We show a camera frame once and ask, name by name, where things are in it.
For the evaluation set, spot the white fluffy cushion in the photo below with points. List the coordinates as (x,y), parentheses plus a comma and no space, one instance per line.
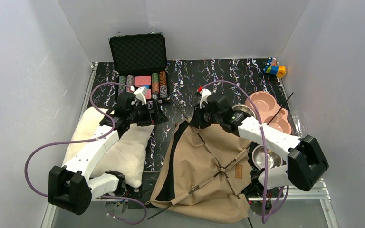
(127,156)

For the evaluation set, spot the colourful toy block car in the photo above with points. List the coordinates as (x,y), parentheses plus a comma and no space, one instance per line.
(273,67)

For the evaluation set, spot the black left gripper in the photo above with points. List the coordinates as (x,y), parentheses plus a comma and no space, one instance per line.
(154,111)

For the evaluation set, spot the black poker chip case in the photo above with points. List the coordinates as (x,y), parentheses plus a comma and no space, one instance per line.
(142,55)

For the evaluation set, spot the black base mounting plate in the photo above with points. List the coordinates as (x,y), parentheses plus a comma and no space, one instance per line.
(144,192)

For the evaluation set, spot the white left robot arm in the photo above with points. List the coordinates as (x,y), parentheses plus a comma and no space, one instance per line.
(70,187)

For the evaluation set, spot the steel bowl far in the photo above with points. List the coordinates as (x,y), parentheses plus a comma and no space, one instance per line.
(244,110)

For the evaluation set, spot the tan fabric pet tent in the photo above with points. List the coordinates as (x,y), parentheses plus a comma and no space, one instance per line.
(191,184)

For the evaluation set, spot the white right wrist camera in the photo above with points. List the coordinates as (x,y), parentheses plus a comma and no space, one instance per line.
(204,94)

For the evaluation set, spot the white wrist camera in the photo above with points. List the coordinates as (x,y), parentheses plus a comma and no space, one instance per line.
(204,94)
(140,94)

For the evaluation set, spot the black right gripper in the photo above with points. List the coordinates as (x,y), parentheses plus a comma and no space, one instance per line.
(199,118)

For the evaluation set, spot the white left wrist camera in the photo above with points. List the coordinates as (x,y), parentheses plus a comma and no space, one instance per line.
(140,94)

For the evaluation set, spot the pink double pet bowl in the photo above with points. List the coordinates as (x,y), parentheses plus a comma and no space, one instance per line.
(271,113)

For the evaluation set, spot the clear plastic water bottle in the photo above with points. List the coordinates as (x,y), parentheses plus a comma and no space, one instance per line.
(298,123)

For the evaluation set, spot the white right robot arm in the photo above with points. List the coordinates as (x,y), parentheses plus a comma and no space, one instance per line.
(305,160)

